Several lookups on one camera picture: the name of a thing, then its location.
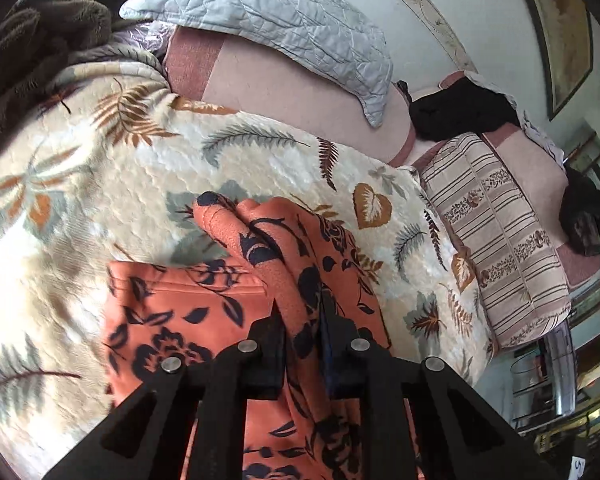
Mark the orange floral garment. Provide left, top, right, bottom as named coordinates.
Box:
left=104, top=192, right=389, bottom=479

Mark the striped floral folded quilt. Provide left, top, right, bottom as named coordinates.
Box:
left=420, top=133, right=570, bottom=348

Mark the leaf-patterned cream blanket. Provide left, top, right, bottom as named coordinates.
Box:
left=0, top=52, right=494, bottom=479

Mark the black garment on bed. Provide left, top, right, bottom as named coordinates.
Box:
left=396, top=77, right=520, bottom=142

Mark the dark brown fleece blanket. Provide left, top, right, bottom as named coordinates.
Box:
left=0, top=0, right=128, bottom=151

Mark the grey quilted pillow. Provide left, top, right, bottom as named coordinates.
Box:
left=121, top=0, right=393, bottom=128

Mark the wooden framed wall picture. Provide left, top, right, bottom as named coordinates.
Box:
left=524, top=0, right=594, bottom=120

